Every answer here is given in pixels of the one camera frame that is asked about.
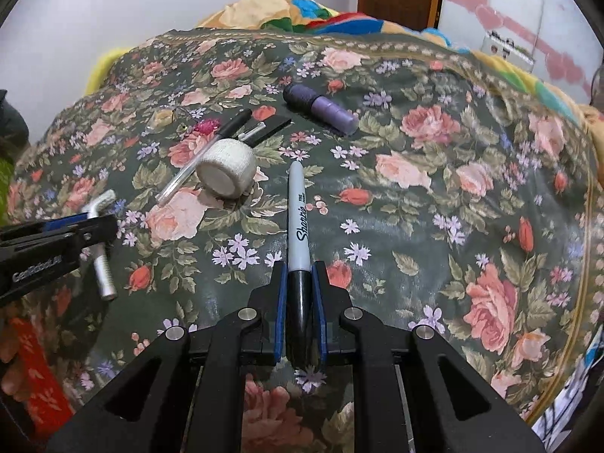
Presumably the clear pen with black cap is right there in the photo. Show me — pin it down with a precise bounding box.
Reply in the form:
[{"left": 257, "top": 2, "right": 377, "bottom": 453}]
[{"left": 156, "top": 108, "right": 253, "bottom": 207}]

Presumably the yellow foam tube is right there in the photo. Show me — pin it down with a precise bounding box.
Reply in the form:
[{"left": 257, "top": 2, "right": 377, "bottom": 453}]
[{"left": 85, "top": 47, "right": 122, "bottom": 98}]

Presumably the green leaf-print cloth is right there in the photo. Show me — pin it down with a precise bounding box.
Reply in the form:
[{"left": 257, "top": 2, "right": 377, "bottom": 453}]
[{"left": 0, "top": 158, "right": 15, "bottom": 227}]

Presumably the black and grey marker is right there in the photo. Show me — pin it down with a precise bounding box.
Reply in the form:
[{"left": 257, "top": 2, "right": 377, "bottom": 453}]
[{"left": 285, "top": 160, "right": 315, "bottom": 370}]

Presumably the dark cloth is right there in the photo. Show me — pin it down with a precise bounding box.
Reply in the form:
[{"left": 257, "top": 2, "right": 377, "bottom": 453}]
[{"left": 0, "top": 89, "right": 30, "bottom": 153}]

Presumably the colourful patchwork blanket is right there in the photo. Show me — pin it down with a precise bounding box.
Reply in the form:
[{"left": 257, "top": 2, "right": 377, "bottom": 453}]
[{"left": 196, "top": 0, "right": 604, "bottom": 152}]

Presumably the white bandage roll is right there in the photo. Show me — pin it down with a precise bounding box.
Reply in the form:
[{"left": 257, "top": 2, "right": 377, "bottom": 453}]
[{"left": 195, "top": 139, "right": 258, "bottom": 198}]

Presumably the red patterned bag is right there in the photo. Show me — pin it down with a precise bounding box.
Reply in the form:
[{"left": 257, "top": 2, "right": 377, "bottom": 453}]
[{"left": 0, "top": 316, "right": 72, "bottom": 437}]

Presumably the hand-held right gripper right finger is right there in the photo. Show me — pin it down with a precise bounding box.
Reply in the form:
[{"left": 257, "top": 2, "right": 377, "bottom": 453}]
[{"left": 311, "top": 261, "right": 543, "bottom": 453}]

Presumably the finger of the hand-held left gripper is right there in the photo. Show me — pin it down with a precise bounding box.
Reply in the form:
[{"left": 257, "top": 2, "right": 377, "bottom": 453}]
[
  {"left": 0, "top": 212, "right": 91, "bottom": 242},
  {"left": 0, "top": 214, "right": 119, "bottom": 266}
]

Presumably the dark floral blanket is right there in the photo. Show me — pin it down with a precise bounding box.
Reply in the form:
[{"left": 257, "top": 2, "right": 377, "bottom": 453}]
[{"left": 9, "top": 28, "right": 601, "bottom": 453}]

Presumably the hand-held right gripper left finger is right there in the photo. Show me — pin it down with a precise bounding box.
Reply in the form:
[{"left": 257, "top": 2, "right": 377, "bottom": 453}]
[{"left": 47, "top": 260, "right": 290, "bottom": 453}]

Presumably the purple cylindrical tube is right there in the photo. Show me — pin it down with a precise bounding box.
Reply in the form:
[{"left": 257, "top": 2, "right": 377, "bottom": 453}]
[{"left": 282, "top": 83, "right": 359, "bottom": 136}]

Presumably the bent silver metal tube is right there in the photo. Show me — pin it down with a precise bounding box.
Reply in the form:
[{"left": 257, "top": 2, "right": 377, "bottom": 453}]
[{"left": 80, "top": 190, "right": 119, "bottom": 301}]

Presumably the wardrobe with pink heart stickers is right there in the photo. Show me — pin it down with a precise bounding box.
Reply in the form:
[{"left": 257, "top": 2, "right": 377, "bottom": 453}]
[{"left": 436, "top": 0, "right": 604, "bottom": 109}]

